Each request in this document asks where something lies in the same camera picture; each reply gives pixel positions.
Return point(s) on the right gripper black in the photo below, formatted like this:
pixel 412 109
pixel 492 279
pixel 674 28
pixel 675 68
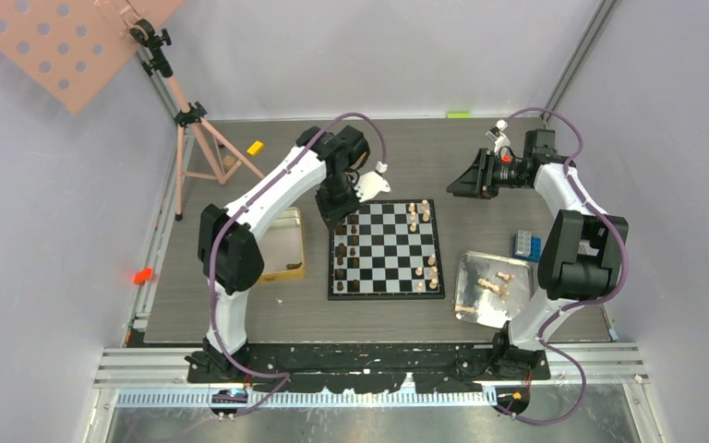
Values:
pixel 478 181

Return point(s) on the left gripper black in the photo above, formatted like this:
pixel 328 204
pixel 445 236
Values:
pixel 333 216

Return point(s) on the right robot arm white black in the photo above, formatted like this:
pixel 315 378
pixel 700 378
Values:
pixel 584 255

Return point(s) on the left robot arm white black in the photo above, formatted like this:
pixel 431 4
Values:
pixel 229 236

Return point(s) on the pink perforated board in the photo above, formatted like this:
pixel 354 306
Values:
pixel 74 48

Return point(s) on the blue toy brick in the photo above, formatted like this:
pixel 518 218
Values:
pixel 526 246

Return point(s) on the yellow block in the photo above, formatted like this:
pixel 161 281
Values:
pixel 255 148

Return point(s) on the black white chessboard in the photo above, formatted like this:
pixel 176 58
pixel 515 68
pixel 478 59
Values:
pixel 387 250

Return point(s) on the silver tin lid tray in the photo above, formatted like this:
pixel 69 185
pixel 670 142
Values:
pixel 497 287

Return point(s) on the gold-rimmed metal tin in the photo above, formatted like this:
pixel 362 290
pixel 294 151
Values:
pixel 283 249

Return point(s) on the light pawn beside tray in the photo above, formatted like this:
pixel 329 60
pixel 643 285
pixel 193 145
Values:
pixel 462 310

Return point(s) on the pink tripod stand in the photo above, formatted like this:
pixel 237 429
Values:
pixel 190 119

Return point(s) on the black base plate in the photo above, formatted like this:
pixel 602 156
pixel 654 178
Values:
pixel 364 367

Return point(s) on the red clip on rail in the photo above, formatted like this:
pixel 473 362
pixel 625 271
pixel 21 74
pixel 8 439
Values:
pixel 142 276

